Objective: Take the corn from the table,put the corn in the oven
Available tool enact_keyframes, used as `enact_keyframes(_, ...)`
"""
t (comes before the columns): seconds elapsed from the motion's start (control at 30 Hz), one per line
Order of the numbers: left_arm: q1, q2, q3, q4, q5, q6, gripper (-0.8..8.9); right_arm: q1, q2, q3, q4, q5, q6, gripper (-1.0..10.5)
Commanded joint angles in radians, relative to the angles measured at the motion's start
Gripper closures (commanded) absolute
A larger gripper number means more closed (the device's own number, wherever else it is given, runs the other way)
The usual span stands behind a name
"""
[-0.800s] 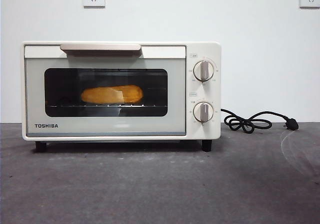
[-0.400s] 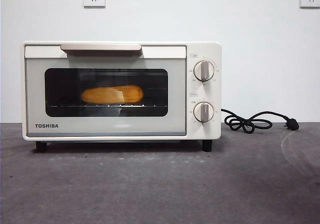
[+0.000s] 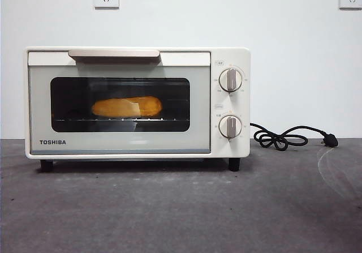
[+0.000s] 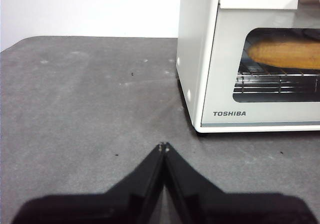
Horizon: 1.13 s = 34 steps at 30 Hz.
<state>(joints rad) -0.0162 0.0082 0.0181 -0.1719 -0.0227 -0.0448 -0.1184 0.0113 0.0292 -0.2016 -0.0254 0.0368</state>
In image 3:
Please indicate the white Toshiba toaster oven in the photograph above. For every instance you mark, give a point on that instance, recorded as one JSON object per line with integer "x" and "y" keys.
{"x": 229, "y": 103}

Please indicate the white temperature knob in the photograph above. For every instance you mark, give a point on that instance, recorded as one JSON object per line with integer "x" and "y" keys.
{"x": 231, "y": 79}

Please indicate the white timer knob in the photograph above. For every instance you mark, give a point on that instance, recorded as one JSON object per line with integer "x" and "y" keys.
{"x": 231, "y": 126}

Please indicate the yellow corn cob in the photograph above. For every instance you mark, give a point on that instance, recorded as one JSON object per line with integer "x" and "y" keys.
{"x": 118, "y": 107}

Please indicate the black oven foot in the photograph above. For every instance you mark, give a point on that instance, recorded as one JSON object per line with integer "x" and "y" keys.
{"x": 234, "y": 164}
{"x": 46, "y": 166}

